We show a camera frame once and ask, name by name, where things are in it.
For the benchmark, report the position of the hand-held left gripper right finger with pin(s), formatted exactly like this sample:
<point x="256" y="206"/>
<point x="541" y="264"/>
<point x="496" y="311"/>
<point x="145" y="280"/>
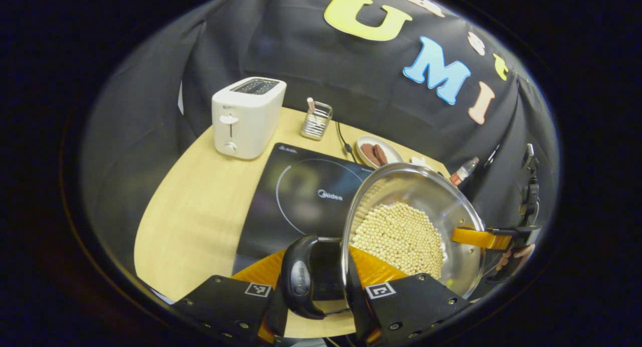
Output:
<point x="406" y="302"/>

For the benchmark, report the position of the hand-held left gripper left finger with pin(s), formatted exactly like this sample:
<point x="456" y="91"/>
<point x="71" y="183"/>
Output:
<point x="225" y="302"/>

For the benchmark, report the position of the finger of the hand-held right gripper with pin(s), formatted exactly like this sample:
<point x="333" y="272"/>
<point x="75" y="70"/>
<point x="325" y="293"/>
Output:
<point x="476" y="237"/>

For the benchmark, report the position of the black induction cooktop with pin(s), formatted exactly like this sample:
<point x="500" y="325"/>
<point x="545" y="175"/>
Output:
<point x="281" y="201"/>

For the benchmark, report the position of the pile of soybeans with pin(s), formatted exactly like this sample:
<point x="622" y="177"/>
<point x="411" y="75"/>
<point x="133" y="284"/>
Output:
<point x="401" y="236"/>

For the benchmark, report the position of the clear bottle with red label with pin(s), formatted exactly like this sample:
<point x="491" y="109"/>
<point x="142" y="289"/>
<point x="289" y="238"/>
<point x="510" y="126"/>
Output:
<point x="462" y="172"/>

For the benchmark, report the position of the white divided dish of beans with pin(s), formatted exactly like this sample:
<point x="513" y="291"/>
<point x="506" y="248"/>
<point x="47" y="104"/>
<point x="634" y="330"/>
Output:
<point x="419" y="162"/>

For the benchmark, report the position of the white round plate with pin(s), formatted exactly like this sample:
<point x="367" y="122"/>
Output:
<point x="393" y="154"/>

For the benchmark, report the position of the brown meat piece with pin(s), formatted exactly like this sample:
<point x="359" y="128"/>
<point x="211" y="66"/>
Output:
<point x="381" y="154"/>
<point x="369" y="154"/>

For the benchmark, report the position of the white toaster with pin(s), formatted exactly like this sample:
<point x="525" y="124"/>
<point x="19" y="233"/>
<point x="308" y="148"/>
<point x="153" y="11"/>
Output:
<point x="246" y="121"/>

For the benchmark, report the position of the clear glass holder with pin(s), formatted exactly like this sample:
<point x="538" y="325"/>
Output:
<point x="316" y="121"/>

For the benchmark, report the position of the pink stick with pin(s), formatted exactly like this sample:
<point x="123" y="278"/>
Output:
<point x="311" y="105"/>

